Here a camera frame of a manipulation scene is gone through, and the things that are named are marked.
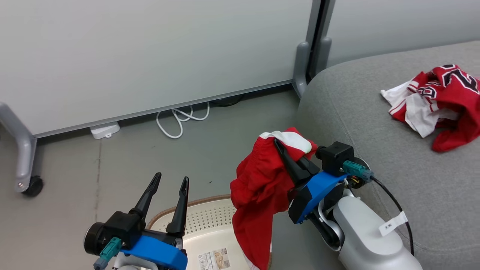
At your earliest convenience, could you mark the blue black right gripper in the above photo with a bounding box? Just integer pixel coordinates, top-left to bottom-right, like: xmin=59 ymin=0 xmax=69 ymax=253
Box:
xmin=274 ymin=138 xmax=348 ymax=225

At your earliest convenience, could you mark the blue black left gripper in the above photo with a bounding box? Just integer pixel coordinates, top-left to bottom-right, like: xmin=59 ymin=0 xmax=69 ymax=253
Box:
xmin=123 ymin=172 xmax=190 ymax=270

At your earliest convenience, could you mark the red shorts white waistband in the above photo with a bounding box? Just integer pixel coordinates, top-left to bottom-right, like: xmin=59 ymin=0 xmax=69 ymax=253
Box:
xmin=229 ymin=127 xmax=319 ymax=270

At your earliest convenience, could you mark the red white basketball jersey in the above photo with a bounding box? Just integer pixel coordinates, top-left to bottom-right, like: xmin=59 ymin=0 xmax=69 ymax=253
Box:
xmin=380 ymin=64 xmax=480 ymax=153

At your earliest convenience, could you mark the grey fabric sofa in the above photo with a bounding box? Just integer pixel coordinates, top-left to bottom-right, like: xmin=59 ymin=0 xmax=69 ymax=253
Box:
xmin=271 ymin=40 xmax=480 ymax=270

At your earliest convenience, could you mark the beige perforated laundry basket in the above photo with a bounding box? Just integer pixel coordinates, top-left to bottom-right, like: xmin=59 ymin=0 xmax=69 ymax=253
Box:
xmin=145 ymin=194 xmax=273 ymax=270

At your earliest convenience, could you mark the paper label sticker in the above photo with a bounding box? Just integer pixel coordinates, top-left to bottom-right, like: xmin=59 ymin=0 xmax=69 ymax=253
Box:
xmin=197 ymin=247 xmax=231 ymax=270

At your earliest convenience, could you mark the white power adapter box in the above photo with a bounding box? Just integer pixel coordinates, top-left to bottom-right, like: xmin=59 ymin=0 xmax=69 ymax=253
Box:
xmin=90 ymin=121 xmax=121 ymax=140

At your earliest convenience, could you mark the black caster wheel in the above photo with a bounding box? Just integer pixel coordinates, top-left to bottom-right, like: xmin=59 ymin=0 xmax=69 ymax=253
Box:
xmin=21 ymin=175 xmax=44 ymax=198

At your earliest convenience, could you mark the grey cable teal plug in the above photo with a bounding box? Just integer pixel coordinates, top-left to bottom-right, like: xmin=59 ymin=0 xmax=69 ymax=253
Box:
xmin=93 ymin=237 xmax=124 ymax=270

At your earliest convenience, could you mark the coiled white cable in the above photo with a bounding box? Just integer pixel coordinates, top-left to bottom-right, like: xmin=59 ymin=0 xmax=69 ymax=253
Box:
xmin=156 ymin=101 xmax=211 ymax=140

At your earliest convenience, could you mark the black cable teal plug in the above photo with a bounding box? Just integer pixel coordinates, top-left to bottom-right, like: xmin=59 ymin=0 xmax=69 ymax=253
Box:
xmin=342 ymin=160 xmax=415 ymax=256

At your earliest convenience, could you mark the white cable label tag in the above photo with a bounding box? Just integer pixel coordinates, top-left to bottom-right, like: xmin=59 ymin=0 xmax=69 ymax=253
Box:
xmin=378 ymin=211 xmax=408 ymax=237

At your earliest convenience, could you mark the white partition panel grey frame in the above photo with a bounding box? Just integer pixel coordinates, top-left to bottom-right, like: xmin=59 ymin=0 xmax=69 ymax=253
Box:
xmin=0 ymin=0 xmax=323 ymax=197
xmin=311 ymin=0 xmax=480 ymax=81

